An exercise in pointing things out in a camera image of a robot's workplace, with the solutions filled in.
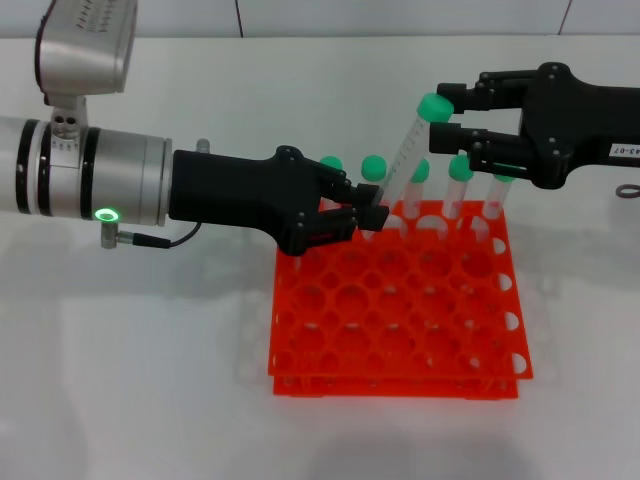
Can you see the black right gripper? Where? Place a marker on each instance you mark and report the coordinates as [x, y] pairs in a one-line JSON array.
[[565, 120]]

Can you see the orange test tube rack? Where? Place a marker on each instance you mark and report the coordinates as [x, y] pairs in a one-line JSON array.
[[395, 373]]

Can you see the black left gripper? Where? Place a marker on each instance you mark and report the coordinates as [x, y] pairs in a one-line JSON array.
[[235, 192]]

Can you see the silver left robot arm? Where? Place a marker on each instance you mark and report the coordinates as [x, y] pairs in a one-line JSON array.
[[125, 175]]

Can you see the clear test tube green cap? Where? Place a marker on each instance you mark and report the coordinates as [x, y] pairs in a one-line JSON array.
[[331, 161], [374, 167], [434, 107], [414, 200], [495, 200], [457, 170]]

